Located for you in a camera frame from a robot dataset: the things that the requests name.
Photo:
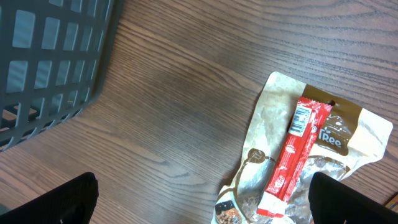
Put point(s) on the red candy bar wrapper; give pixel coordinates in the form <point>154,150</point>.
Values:
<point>306,123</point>

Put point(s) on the beige snack pouch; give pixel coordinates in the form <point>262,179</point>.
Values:
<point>350,138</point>

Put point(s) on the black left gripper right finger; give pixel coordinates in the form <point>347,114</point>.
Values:
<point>333,202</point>

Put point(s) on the orange small packet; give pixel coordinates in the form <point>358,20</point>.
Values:
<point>393,204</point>

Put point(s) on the grey plastic mesh basket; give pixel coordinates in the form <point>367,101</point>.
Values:
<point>54,58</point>

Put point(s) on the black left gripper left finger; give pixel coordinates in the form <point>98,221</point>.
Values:
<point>72,202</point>

